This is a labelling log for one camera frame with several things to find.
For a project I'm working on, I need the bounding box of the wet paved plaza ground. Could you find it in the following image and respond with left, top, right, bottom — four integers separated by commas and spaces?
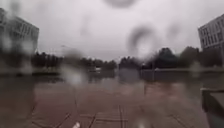
0, 69, 224, 128

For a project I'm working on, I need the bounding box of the row of dark trees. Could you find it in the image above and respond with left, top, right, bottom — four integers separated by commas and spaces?
31, 46, 224, 71

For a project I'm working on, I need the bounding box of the robot's own part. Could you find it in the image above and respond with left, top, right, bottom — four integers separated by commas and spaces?
72, 121, 82, 128

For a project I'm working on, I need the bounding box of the pale multi-storey building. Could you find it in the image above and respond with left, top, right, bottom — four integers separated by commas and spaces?
0, 7, 40, 68

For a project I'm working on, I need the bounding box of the grey office building with windows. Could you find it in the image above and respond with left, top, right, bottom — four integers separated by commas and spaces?
197, 13, 224, 68

